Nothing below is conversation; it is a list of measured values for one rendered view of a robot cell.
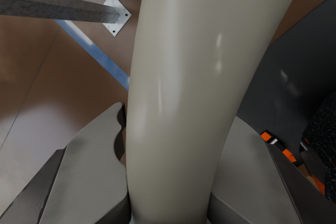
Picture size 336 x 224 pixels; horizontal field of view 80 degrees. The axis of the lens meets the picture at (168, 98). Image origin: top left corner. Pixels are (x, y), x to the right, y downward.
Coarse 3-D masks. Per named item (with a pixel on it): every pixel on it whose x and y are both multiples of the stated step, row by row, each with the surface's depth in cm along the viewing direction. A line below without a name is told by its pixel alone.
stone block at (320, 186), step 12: (324, 108) 101; (312, 120) 100; (324, 120) 94; (312, 132) 93; (324, 132) 88; (300, 144) 101; (312, 144) 87; (324, 144) 82; (312, 156) 85; (324, 156) 77; (312, 168) 85; (324, 168) 74; (324, 180) 74; (324, 192) 73
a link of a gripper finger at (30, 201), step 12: (60, 156) 8; (48, 168) 8; (36, 180) 7; (48, 180) 7; (24, 192) 7; (36, 192) 7; (48, 192) 7; (12, 204) 7; (24, 204) 6; (36, 204) 6; (0, 216) 6; (12, 216) 6; (24, 216) 6; (36, 216) 6
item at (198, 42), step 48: (144, 0) 4; (192, 0) 3; (240, 0) 3; (288, 0) 4; (144, 48) 4; (192, 48) 4; (240, 48) 4; (144, 96) 4; (192, 96) 4; (240, 96) 4; (144, 144) 5; (192, 144) 5; (144, 192) 6; (192, 192) 6
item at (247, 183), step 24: (240, 120) 10; (240, 144) 9; (264, 144) 9; (216, 168) 8; (240, 168) 8; (264, 168) 8; (216, 192) 7; (240, 192) 7; (264, 192) 7; (216, 216) 7; (240, 216) 6; (264, 216) 6; (288, 216) 6
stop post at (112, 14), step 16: (0, 0) 69; (16, 0) 73; (32, 0) 79; (48, 0) 87; (64, 0) 96; (80, 0) 109; (112, 0) 136; (32, 16) 84; (48, 16) 91; (64, 16) 99; (80, 16) 108; (96, 16) 119; (112, 16) 132; (128, 16) 136; (112, 32) 143
